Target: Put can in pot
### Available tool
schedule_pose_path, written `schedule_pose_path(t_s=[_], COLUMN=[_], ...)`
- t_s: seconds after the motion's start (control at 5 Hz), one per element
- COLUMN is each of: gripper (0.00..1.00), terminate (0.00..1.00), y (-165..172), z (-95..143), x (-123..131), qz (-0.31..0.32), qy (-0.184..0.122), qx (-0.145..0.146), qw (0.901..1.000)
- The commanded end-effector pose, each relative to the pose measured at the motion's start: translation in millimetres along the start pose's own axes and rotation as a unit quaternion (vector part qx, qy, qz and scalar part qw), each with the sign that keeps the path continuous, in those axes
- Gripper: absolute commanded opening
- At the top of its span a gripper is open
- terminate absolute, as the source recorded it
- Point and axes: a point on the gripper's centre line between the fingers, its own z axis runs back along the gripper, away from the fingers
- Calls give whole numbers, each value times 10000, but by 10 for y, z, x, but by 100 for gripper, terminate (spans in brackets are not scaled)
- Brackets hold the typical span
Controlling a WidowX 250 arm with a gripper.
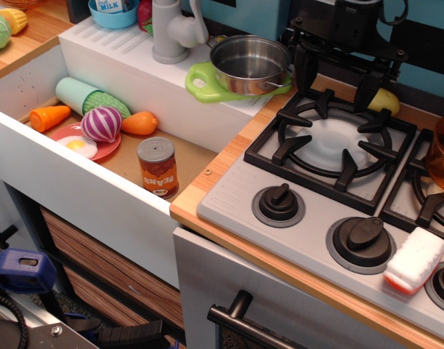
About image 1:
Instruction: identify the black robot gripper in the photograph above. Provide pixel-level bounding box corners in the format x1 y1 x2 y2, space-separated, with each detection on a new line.
289 1 408 113

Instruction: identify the orange beans can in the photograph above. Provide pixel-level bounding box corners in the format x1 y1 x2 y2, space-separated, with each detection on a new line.
137 137 179 198

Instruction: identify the stainless steel pot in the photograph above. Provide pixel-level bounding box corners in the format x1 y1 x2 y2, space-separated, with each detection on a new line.
206 35 294 96

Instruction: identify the yellow toy potato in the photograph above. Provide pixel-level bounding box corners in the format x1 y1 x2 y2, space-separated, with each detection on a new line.
368 88 400 116

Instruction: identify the black left burner grate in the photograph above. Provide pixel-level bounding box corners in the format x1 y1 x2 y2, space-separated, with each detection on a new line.
244 89 416 214

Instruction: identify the black burner grate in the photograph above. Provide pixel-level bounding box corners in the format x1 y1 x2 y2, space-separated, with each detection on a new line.
244 89 416 214
380 129 444 240

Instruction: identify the grey toy stove top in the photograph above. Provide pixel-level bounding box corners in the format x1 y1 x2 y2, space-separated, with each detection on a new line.
196 90 444 345

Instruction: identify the orange transparent bowl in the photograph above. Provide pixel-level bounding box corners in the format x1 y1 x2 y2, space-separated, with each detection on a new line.
425 117 444 191

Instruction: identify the green plastic cutting board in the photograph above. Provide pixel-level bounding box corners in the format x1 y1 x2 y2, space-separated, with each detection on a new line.
185 62 292 103

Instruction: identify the black left stove knob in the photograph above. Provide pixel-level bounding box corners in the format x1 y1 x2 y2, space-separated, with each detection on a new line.
251 183 306 228

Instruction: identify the black stove knob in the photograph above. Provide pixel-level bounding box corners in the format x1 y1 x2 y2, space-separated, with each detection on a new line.
424 262 444 310
251 183 306 228
326 217 397 275

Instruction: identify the grey toy faucet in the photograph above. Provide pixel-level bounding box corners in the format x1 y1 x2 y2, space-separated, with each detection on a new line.
152 0 209 65

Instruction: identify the black right burner grate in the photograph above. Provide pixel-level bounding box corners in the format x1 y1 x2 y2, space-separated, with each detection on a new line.
380 129 444 240

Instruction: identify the black middle stove knob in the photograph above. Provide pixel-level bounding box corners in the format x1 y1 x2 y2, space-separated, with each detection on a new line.
326 217 397 275

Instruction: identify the orange toy carrot right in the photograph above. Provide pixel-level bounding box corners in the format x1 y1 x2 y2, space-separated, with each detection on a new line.
121 111 158 135

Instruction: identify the orange toy carrot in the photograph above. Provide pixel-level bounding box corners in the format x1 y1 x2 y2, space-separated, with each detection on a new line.
29 105 71 132
121 111 158 135

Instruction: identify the white red toy sponge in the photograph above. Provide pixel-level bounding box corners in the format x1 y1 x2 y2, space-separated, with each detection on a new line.
383 228 444 294

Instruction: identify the blue plastic bowl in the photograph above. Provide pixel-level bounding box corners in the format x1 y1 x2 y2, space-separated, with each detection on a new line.
88 1 139 29

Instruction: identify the milk carton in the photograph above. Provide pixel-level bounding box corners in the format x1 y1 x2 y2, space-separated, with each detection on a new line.
95 0 132 14

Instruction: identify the black right stove knob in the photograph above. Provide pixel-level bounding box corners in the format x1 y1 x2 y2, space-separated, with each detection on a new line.
424 262 444 310

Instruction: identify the purple striped toy onion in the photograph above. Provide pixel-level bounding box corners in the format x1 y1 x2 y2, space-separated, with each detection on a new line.
81 106 122 143

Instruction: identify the pink plastic plate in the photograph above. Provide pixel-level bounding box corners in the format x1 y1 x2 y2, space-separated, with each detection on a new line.
49 122 121 161

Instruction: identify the white toy sink basin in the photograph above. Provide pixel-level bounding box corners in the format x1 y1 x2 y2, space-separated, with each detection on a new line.
0 19 267 286

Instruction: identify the toy fried egg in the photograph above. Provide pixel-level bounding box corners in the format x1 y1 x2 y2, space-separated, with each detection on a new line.
57 136 98 159

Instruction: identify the mint green cup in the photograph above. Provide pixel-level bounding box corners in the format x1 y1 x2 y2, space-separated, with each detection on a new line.
55 77 100 116

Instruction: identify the orange toy carrot left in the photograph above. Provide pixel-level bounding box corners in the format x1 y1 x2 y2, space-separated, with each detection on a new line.
29 105 71 132

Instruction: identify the yellow toy corn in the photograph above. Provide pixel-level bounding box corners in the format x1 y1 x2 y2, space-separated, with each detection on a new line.
0 8 28 35

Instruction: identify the black oven door handle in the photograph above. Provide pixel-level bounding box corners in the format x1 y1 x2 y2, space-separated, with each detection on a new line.
207 290 302 348

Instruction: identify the blue clamp handle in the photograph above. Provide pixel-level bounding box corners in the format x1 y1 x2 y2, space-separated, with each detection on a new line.
0 248 57 294

